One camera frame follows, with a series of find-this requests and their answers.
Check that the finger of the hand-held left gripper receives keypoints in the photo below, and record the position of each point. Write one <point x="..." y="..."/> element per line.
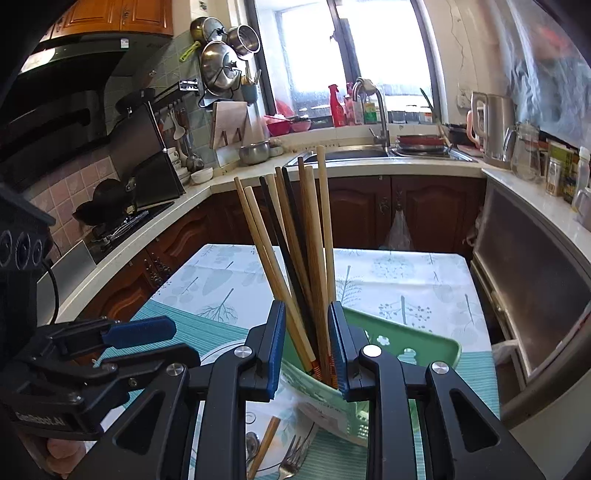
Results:
<point x="138" y="332"/>
<point x="138" y="364"/>

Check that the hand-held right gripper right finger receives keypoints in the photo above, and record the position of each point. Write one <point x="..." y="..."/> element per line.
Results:
<point x="337" y="350"/>

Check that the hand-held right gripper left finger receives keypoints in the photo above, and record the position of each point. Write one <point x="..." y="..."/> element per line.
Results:
<point x="277" y="346"/>

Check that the green utensil holder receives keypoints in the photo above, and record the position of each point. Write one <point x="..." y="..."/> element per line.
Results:
<point x="406" y="341"/>

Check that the light brown wooden chopstick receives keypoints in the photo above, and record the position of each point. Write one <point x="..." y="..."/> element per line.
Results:
<point x="282" y="184"/>
<point x="316" y="258"/>

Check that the dark brown chopstick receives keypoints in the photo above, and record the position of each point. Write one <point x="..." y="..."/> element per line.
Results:
<point x="265" y="443"/>
<point x="303" y="184"/>

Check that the steel spoon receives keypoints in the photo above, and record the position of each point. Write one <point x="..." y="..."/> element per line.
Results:
<point x="251" y="445"/>

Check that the steel fork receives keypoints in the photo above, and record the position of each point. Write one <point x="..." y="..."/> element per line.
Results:
<point x="288" y="459"/>

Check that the black chopstick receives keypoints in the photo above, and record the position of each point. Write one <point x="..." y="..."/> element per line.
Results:
<point x="274" y="217"/>
<point x="290" y="194"/>

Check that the plain cream chopstick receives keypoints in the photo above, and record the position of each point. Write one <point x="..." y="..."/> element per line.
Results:
<point x="323" y="194"/>

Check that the person's left hand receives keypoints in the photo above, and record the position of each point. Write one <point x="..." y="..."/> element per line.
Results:
<point x="64" y="457"/>

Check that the steel splash panel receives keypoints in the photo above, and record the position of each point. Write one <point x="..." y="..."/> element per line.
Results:
<point x="74" y="272"/>

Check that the black wok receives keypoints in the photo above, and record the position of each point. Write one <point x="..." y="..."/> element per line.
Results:
<point x="108" y="196"/>

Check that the black gas stove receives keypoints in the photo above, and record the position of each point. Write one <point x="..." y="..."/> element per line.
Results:
<point x="134" y="226"/>

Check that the white plastic bag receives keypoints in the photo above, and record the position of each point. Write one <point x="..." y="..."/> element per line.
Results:
<point x="398" y="235"/>

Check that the black range hood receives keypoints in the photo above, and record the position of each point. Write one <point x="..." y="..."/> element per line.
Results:
<point x="60" y="120"/>

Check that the brown wooden base cabinets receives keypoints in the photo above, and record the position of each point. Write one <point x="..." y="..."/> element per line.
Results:
<point x="360" y="207"/>

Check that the black stove shield panel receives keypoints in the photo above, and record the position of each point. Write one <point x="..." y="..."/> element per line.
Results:
<point x="143" y="143"/>

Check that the white bowl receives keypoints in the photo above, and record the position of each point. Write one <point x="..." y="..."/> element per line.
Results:
<point x="202" y="176"/>

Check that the hanging steel ladle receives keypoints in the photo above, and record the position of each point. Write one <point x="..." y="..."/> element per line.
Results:
<point x="195" y="161"/>

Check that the small steel pot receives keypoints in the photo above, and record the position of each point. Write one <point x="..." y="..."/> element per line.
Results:
<point x="254" y="154"/>

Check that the black frying pan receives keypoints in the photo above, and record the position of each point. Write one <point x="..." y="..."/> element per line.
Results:
<point x="134" y="99"/>

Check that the steel sink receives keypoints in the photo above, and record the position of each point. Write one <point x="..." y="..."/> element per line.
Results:
<point x="351" y="154"/>

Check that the grey glass-front appliance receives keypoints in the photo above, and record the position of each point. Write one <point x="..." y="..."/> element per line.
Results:
<point x="531" y="286"/>

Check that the red bowl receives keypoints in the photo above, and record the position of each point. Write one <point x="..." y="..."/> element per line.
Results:
<point x="278" y="125"/>

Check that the pink bowl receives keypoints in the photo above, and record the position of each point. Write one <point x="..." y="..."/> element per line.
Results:
<point x="301" y="125"/>

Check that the red pan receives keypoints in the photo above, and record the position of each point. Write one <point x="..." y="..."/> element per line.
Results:
<point x="420" y="140"/>

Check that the wooden cutting board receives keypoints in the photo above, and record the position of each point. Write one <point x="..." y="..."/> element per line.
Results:
<point x="226" y="117"/>

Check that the steel faucet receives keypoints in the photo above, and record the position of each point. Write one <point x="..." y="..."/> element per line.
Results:
<point x="382" y="120"/>

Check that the pink bottle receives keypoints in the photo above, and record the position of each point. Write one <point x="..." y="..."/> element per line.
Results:
<point x="351" y="113"/>

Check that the green bottle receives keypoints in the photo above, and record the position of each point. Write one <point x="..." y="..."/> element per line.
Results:
<point x="369" y="113"/>

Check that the red spray bottle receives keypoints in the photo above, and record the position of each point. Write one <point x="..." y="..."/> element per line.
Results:
<point x="338" y="110"/>

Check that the white countertop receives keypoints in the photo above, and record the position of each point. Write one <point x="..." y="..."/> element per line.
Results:
<point x="531" y="194"/>

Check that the teal utensil cup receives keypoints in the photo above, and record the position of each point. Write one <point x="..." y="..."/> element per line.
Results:
<point x="249" y="94"/>

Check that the steel electric kettle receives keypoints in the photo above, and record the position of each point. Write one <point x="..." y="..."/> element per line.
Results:
<point x="498" y="134"/>

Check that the glass pitcher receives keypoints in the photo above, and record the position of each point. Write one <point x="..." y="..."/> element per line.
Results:
<point x="526" y="157"/>

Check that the spice jar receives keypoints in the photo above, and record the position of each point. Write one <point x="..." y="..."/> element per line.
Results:
<point x="554" y="177"/>

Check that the kitchen window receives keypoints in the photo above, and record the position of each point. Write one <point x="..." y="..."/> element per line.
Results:
<point x="314" y="55"/>

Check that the steel pot with lid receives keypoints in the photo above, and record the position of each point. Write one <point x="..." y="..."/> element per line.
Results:
<point x="207" y="28"/>

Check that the white bottle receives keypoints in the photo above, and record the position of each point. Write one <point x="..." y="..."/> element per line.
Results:
<point x="584" y="170"/>

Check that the hanging steel pot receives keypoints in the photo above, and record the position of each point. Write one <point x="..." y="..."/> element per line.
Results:
<point x="244" y="40"/>

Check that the clear plastic sheet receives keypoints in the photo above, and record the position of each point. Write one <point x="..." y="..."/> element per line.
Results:
<point x="549" y="69"/>

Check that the wooden wall cabinet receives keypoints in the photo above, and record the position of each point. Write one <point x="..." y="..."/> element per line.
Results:
<point x="115" y="16"/>

